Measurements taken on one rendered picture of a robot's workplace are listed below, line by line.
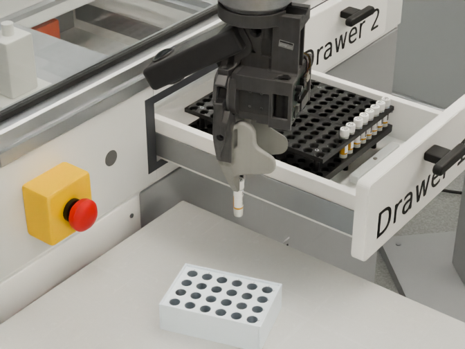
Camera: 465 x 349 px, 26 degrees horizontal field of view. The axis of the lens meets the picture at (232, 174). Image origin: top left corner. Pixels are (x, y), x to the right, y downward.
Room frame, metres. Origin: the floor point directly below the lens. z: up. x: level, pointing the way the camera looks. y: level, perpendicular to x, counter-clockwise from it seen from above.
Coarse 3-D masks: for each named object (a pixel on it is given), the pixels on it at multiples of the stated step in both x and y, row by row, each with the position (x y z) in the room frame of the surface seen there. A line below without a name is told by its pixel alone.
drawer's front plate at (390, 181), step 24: (432, 120) 1.11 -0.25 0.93; (456, 120) 1.13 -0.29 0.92; (408, 144) 1.05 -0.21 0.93; (432, 144) 1.08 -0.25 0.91; (456, 144) 1.14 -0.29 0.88; (384, 168) 1.00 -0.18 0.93; (408, 168) 1.04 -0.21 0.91; (456, 168) 1.15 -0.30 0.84; (360, 192) 0.97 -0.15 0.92; (384, 192) 0.99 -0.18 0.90; (408, 192) 1.04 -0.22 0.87; (432, 192) 1.10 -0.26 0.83; (360, 216) 0.97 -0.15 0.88; (384, 216) 1.00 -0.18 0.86; (408, 216) 1.05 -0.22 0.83; (360, 240) 0.96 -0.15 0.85; (384, 240) 1.00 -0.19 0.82
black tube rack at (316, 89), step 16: (208, 96) 1.23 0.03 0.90; (320, 96) 1.24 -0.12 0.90; (336, 96) 1.24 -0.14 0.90; (352, 96) 1.24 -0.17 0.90; (192, 112) 1.19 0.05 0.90; (208, 112) 1.19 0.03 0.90; (304, 112) 1.19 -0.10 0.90; (320, 112) 1.19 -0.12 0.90; (336, 112) 1.19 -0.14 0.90; (352, 112) 1.19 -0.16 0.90; (208, 128) 1.20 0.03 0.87; (304, 128) 1.15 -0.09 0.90; (320, 128) 1.15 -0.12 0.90; (336, 128) 1.15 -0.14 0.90; (384, 128) 1.20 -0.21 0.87; (288, 144) 1.10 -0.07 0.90; (304, 144) 1.10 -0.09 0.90; (320, 144) 1.10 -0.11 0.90; (368, 144) 1.15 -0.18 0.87; (288, 160) 1.11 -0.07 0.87; (304, 160) 1.11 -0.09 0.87; (336, 160) 1.12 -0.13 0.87; (352, 160) 1.12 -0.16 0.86; (320, 176) 1.08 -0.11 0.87
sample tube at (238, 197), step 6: (240, 180) 0.91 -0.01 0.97; (240, 186) 0.90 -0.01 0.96; (234, 192) 0.91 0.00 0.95; (240, 192) 0.90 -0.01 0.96; (234, 198) 0.91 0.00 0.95; (240, 198) 0.91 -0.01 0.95; (234, 204) 0.91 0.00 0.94; (240, 204) 0.91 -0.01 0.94; (234, 210) 0.91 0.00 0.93; (240, 210) 0.91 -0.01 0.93; (240, 216) 0.91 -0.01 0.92
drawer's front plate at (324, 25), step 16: (336, 0) 1.51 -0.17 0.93; (352, 0) 1.54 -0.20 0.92; (368, 0) 1.58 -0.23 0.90; (384, 0) 1.62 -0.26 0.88; (320, 16) 1.46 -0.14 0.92; (336, 16) 1.50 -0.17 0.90; (384, 16) 1.63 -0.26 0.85; (320, 32) 1.47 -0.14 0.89; (336, 32) 1.50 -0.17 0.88; (352, 32) 1.54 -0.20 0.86; (368, 32) 1.59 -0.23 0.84; (304, 48) 1.43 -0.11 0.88; (352, 48) 1.55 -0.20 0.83; (320, 64) 1.47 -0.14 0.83
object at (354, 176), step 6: (390, 144) 1.19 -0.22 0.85; (396, 144) 1.19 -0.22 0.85; (384, 150) 1.18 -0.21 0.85; (390, 150) 1.18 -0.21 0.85; (372, 156) 1.16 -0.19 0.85; (378, 156) 1.16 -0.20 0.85; (384, 156) 1.16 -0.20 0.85; (366, 162) 1.14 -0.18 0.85; (372, 162) 1.14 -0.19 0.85; (378, 162) 1.15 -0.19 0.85; (360, 168) 1.13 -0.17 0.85; (366, 168) 1.13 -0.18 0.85; (354, 174) 1.11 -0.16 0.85; (360, 174) 1.11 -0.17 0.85; (354, 180) 1.11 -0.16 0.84
